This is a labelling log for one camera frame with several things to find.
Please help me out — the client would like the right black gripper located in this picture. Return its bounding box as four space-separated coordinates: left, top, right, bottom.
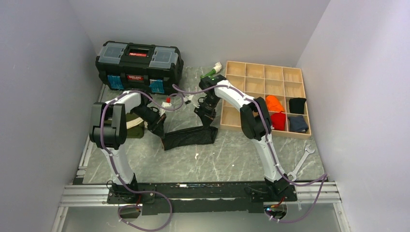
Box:
194 96 221 130

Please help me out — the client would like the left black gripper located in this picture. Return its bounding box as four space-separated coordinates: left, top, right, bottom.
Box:
131 105 167 139

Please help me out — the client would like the black striped underwear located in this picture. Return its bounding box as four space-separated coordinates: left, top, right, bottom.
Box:
161 126 218 151

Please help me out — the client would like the wooden compartment tray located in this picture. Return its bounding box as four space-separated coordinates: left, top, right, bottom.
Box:
225 61 312 139

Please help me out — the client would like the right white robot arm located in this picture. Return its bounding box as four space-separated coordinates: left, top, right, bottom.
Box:
194 75 290 201

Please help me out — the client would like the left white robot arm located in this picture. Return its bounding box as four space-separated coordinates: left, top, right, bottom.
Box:
89 90 166 203

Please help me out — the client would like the olive green underwear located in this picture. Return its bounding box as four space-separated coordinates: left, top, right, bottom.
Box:
126 113 146 139

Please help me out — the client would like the orange rolled underwear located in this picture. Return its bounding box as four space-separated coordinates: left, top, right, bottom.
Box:
265 95 285 112

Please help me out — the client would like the red rolled underwear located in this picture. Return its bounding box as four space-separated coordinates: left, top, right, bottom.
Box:
270 112 286 131

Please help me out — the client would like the navy blue rolled underwear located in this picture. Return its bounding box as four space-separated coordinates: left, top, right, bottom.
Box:
288 115 309 133

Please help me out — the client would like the black rolled underwear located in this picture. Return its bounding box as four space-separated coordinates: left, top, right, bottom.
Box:
289 98 307 115

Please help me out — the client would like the green and white pipe fitting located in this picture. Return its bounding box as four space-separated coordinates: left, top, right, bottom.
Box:
200 62 222 79

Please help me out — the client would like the black plastic toolbox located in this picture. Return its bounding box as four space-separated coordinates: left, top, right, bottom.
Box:
95 41 184 95

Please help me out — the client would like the silver wrench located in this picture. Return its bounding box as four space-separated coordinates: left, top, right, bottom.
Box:
288 145 315 182

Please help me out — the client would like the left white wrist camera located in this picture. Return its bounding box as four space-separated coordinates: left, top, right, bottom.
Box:
159 97 172 116

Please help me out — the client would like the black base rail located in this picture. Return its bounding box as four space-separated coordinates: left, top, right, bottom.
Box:
107 181 298 216

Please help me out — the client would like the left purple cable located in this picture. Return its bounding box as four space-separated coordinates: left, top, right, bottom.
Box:
99 90 186 232

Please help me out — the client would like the purple cable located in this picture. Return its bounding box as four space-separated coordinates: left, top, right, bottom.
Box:
172 84 328 224
99 90 186 232

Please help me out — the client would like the aluminium frame rail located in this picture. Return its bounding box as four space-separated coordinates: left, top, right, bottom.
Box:
51 84 111 232

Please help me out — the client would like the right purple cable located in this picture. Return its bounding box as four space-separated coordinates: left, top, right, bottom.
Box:
172 84 328 224

